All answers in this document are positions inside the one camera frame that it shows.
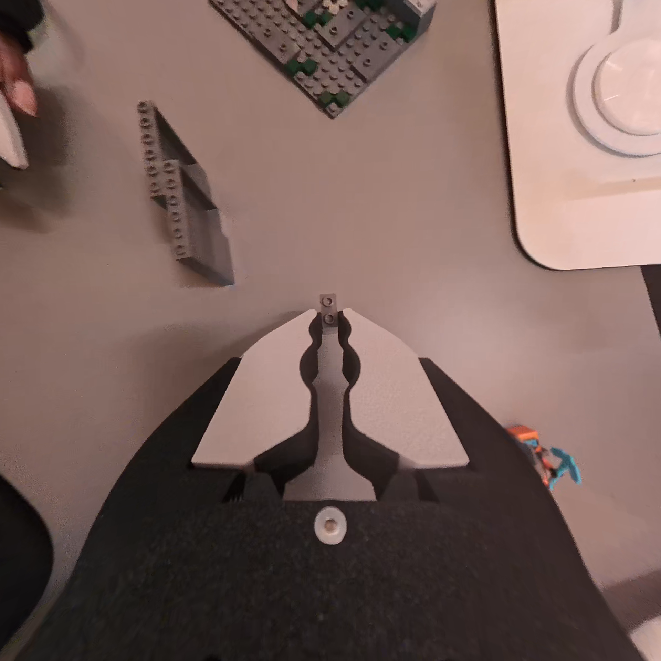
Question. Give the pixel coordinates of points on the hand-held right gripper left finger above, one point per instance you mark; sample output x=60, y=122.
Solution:
x=248, y=413

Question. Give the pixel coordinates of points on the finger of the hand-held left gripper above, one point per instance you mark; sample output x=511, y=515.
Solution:
x=13, y=139

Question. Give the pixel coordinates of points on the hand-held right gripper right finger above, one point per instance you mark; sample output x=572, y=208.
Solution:
x=408, y=413

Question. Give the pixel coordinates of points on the tall dark grey brick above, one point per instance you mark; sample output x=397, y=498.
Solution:
x=329, y=310

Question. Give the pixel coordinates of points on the grey desk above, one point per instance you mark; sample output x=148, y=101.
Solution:
x=361, y=206

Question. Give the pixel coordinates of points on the person's left hand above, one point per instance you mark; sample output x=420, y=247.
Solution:
x=18, y=77

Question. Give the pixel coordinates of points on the orange teal brick figure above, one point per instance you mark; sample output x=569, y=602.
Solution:
x=547, y=459

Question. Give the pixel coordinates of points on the grey brick baseplate build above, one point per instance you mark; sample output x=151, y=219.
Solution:
x=330, y=46

